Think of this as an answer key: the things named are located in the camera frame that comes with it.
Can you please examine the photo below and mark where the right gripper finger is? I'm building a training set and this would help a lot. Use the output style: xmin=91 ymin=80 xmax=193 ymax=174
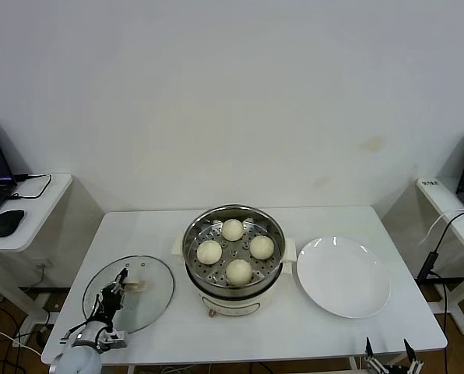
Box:
xmin=402 ymin=337 xmax=424 ymax=374
xmin=364 ymin=337 xmax=387 ymax=373

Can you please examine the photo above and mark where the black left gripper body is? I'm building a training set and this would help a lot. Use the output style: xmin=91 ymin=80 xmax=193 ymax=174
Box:
xmin=97 ymin=286 xmax=126 ymax=324

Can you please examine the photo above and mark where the round glass pot lid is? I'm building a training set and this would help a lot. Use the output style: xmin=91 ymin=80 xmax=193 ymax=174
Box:
xmin=82 ymin=255 xmax=176 ymax=334

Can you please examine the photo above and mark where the white steamed baozi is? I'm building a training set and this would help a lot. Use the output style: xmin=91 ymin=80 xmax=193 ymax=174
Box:
xmin=225 ymin=259 xmax=253 ymax=285
xmin=196 ymin=240 xmax=223 ymax=265
xmin=221 ymin=218 xmax=244 ymax=241
xmin=248 ymin=235 xmax=275 ymax=260

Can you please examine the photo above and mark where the stainless steel steamer basket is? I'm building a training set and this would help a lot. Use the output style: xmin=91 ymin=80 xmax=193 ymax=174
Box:
xmin=182 ymin=203 xmax=286 ymax=288

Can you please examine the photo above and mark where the white round plate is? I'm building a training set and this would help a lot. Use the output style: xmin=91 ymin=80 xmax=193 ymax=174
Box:
xmin=296 ymin=235 xmax=392 ymax=319

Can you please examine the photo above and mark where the white side table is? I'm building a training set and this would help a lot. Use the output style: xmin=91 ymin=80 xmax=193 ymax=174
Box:
xmin=0 ymin=173 xmax=74 ymax=325
xmin=416 ymin=177 xmax=464 ymax=336

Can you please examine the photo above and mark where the cream electric cooking pot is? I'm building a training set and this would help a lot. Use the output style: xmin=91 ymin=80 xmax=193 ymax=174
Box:
xmin=171 ymin=235 xmax=297 ymax=319

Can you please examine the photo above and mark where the black computer mouse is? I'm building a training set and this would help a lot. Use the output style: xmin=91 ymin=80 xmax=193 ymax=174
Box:
xmin=0 ymin=209 xmax=26 ymax=238

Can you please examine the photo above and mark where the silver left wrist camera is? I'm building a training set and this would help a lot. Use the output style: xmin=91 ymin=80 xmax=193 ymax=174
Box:
xmin=59 ymin=326 xmax=128 ymax=351

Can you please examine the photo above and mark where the white wall socket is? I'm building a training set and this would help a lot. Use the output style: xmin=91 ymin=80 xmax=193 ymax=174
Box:
xmin=30 ymin=256 xmax=57 ymax=270

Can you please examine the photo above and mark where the black cable with adapter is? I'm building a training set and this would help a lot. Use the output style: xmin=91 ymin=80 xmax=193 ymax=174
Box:
xmin=416 ymin=211 xmax=464 ymax=351

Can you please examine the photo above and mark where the white floor cable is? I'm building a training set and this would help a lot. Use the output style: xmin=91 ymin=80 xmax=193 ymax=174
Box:
xmin=0 ymin=325 xmax=44 ymax=356

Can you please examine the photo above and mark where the black usb cable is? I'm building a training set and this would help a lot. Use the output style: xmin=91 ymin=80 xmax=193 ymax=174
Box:
xmin=8 ymin=174 xmax=53 ymax=202

